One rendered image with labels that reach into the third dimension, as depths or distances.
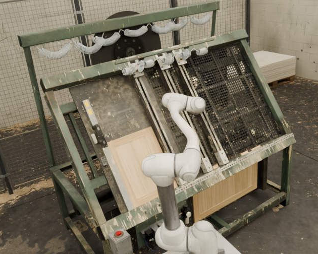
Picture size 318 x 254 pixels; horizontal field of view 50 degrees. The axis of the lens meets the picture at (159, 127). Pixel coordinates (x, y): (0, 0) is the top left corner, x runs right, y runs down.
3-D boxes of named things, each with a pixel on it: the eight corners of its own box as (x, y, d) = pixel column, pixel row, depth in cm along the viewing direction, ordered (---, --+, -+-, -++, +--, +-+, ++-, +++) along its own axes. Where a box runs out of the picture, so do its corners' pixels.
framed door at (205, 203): (193, 221, 339) (195, 223, 337) (190, 176, 316) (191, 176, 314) (255, 187, 381) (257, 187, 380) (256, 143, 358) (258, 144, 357)
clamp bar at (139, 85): (176, 187, 287) (189, 183, 266) (121, 63, 301) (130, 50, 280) (185, 182, 292) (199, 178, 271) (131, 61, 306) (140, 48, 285)
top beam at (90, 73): (44, 94, 265) (45, 89, 257) (39, 82, 266) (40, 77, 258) (243, 41, 369) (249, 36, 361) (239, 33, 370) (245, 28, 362)
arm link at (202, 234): (217, 261, 213) (216, 233, 205) (189, 259, 217) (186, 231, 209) (218, 243, 228) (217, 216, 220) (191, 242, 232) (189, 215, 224)
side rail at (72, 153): (96, 226, 258) (99, 225, 249) (43, 97, 271) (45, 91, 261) (103, 222, 261) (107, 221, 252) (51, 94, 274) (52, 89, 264)
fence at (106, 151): (126, 211, 265) (128, 211, 261) (81, 102, 276) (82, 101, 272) (132, 208, 267) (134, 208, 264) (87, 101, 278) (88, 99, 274)
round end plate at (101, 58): (101, 101, 336) (86, 17, 303) (99, 100, 340) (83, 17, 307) (166, 81, 373) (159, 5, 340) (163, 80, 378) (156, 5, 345)
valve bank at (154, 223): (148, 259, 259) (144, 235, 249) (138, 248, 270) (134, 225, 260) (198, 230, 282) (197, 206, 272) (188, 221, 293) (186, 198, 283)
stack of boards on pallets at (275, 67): (206, 108, 672) (205, 81, 649) (179, 96, 757) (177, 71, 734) (295, 80, 769) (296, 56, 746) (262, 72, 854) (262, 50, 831)
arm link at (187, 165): (200, 146, 188) (176, 146, 191) (198, 170, 174) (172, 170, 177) (202, 163, 196) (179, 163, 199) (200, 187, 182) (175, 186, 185)
